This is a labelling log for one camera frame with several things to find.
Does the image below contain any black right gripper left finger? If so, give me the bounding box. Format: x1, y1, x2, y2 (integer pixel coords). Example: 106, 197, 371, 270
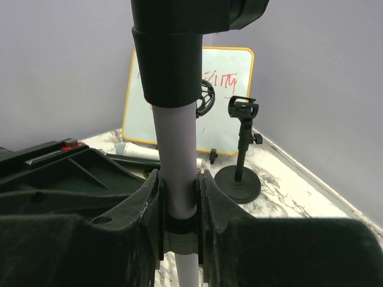
1, 170, 159, 286

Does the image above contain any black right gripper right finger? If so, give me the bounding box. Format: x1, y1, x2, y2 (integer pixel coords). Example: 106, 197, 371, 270
199, 172, 382, 286

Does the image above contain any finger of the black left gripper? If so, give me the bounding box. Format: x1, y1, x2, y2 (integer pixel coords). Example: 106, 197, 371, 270
1, 139, 144, 215

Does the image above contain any black round-base mic stand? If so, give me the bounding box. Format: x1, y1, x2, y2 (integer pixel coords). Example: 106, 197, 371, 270
214, 96, 263, 204

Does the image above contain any white handheld microphone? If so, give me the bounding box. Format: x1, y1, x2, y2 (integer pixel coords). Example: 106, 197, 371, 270
115, 142, 203, 170

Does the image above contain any black tripod mic stand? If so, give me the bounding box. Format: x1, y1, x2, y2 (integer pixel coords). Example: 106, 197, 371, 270
196, 80, 215, 119

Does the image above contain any lilac music stand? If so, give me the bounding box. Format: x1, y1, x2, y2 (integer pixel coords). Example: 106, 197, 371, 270
131, 1, 268, 286

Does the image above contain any black whiteboard foot clip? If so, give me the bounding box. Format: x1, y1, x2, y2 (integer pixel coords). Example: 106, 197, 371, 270
209, 149, 218, 164

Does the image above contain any yellow-framed whiteboard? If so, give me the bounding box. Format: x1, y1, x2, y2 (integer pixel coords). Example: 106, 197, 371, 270
121, 47, 255, 155

